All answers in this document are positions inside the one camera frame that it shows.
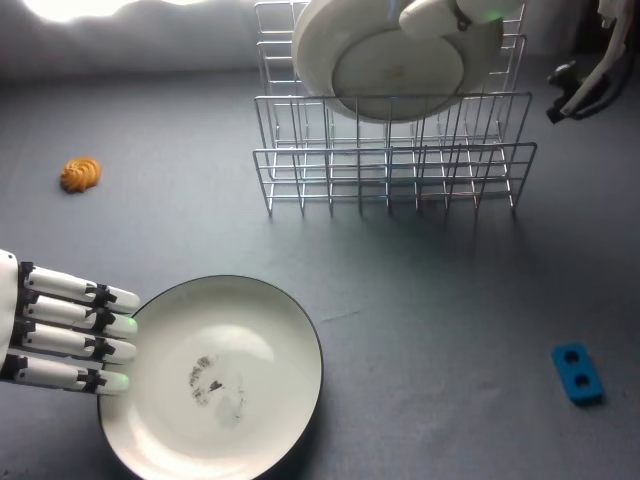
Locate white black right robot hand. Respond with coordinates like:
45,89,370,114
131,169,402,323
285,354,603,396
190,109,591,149
398,0,526,40

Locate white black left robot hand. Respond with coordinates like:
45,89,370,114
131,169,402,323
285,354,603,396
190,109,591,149
0,249,142,397

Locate orange swirl cookie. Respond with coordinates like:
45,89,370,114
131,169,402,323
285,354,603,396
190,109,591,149
59,156,103,196

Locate blue block with two holes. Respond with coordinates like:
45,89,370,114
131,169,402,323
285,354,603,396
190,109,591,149
550,341,605,407

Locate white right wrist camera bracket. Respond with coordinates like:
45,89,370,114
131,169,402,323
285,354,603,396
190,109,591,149
545,0,640,124

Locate silver wire dish rack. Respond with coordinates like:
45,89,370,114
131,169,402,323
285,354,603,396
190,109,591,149
251,0,539,217

